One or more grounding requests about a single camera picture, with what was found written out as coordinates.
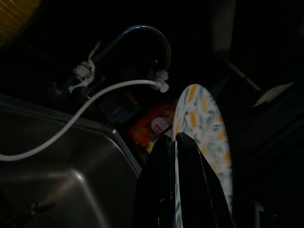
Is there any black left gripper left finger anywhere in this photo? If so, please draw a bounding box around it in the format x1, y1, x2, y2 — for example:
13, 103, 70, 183
138, 133, 177, 228

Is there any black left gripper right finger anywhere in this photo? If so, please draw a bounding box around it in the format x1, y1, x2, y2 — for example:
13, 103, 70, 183
176, 133, 235, 228

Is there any floral patterned plate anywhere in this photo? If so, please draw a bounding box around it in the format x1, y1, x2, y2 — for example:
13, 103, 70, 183
171, 83, 233, 228

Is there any red hand soap pump bottle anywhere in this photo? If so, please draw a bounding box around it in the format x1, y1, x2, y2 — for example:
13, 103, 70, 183
127, 104, 175, 146

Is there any clear plastic sponge holder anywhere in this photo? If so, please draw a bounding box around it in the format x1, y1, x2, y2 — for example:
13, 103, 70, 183
99, 94, 141, 124

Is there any stainless steel sink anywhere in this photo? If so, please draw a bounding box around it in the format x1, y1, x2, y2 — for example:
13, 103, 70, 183
0, 94, 143, 228

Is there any chrome gooseneck faucet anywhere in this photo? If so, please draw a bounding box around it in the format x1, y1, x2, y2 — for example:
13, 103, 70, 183
67, 25, 172, 95

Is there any white faucet hose adapter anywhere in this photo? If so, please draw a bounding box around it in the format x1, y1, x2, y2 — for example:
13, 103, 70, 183
147, 68, 170, 93

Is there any white flexible hose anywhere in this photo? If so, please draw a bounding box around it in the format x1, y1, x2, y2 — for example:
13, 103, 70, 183
0, 79, 158, 162

